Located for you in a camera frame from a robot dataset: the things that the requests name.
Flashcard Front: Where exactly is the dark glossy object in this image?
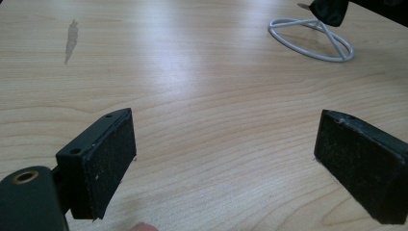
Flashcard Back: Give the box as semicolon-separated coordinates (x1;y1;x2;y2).
296;0;351;28

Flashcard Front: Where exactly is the white wire stand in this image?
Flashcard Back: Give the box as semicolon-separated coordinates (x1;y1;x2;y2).
268;16;356;64

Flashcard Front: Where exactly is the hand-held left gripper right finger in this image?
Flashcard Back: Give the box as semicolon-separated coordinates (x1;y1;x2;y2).
313;109;408;225

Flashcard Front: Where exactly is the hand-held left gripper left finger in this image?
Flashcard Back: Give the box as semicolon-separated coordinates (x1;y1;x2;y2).
55;107;138;221

